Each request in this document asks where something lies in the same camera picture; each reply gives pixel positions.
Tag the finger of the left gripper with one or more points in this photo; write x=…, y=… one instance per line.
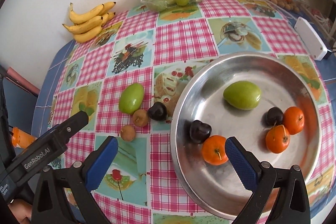
x=71, y=126

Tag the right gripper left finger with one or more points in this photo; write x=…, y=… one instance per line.
x=50, y=201

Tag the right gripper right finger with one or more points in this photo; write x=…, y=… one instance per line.
x=261, y=178

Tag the green mango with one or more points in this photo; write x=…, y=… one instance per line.
x=243, y=95
x=131, y=99

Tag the dark cherry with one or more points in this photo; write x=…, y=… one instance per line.
x=157, y=112
x=199, y=132
x=273, y=116

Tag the brown longan fruit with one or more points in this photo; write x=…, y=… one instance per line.
x=140, y=118
x=127, y=133

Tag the orange tangerine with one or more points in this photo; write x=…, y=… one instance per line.
x=293, y=120
x=213, y=150
x=277, y=139

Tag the patterned checkered tablecloth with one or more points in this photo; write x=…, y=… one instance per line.
x=163, y=52

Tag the bottom yellow banana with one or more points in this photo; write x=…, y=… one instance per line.
x=87, y=36

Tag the yellow banana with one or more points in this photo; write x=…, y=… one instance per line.
x=106, y=15
x=82, y=18
x=84, y=27
x=87, y=36

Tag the silver metal bowl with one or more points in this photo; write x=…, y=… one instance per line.
x=218, y=189

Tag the middle yellow banana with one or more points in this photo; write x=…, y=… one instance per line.
x=84, y=27

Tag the top yellow banana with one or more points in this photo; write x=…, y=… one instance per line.
x=82, y=18

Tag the back yellow banana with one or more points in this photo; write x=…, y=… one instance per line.
x=106, y=15

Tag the white rectangular device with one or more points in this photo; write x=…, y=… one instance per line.
x=311, y=39

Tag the white wooden chair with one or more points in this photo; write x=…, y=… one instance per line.
x=321, y=10

